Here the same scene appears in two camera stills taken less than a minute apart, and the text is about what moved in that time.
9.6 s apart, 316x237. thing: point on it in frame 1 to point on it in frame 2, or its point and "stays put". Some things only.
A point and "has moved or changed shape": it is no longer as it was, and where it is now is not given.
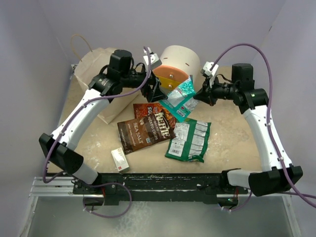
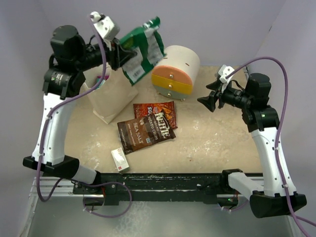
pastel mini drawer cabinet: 178,63 stays put
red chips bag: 143,109 stays put
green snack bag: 191,141 to 146,42
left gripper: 155,93 to 118,57
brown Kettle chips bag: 137,134 stays put
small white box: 120,159 stays put
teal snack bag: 180,101 has moved or changed shape
